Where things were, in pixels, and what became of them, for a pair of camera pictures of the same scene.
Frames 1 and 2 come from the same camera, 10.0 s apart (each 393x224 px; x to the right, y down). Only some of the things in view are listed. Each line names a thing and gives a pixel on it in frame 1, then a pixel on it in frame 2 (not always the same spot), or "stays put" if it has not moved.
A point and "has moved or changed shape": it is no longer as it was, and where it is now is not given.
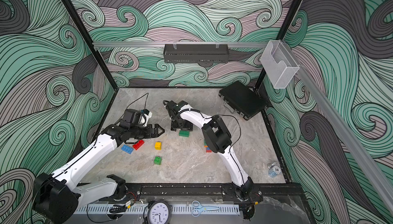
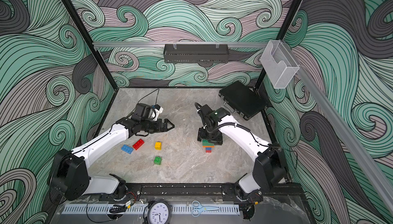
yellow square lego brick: x=158 y=146 stays put
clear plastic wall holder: x=279 y=63 stays put
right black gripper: x=173 y=126 to x=201 y=135
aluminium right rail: x=344 y=129 stays put
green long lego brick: x=185 y=133 has moved or changed shape
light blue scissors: x=198 y=207 stays put
